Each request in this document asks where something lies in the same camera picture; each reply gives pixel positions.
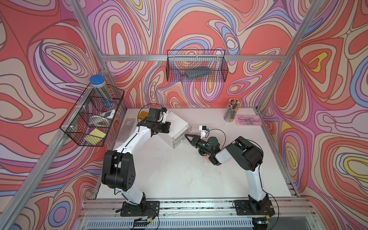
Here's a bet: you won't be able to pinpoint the mesh pen holder cup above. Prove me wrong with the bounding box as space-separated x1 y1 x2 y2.
223 99 241 122

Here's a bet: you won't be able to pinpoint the black wire basket left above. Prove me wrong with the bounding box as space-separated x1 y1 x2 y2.
59 84 125 147

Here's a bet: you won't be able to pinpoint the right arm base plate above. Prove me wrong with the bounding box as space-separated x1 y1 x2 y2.
233 200 275 217

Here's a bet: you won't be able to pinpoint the clear plastic box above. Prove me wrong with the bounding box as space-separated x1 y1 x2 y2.
117 118 136 143

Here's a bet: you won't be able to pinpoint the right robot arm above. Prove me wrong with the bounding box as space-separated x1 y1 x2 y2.
185 134 275 217

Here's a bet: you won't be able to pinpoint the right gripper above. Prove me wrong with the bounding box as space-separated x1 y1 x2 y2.
184 134 213 155

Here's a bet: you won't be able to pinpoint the dark object in back basket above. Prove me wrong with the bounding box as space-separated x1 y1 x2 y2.
185 67 211 80

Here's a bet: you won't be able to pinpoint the white item in left basket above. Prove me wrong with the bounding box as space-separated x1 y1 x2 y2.
99 109 116 119

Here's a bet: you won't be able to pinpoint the pink transparent pencil case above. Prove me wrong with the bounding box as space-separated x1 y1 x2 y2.
235 115 262 126

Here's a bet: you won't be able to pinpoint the white drawer cabinet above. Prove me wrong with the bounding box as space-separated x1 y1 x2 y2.
158 112 188 149

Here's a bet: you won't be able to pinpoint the clear top drawer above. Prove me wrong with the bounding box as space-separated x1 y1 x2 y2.
172 124 192 148

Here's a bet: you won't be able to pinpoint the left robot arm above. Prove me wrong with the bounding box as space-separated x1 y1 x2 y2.
101 120 171 217

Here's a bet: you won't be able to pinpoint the blue lid pencil jar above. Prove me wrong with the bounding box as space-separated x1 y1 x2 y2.
89 74 114 110

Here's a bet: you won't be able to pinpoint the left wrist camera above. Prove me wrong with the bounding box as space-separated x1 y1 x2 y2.
147 107 167 123

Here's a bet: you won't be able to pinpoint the yellow sticky notes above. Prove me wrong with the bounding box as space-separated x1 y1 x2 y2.
84 128 106 146

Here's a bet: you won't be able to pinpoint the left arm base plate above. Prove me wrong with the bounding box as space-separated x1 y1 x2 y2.
117 201 160 217

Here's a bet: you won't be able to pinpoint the black wire basket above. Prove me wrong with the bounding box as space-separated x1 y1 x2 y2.
166 48 229 82
59 84 125 147

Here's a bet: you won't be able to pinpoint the black wire basket back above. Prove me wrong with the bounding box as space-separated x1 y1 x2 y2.
166 48 229 82

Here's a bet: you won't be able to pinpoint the yellow box on black disc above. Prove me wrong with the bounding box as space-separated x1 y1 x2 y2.
138 111 148 120

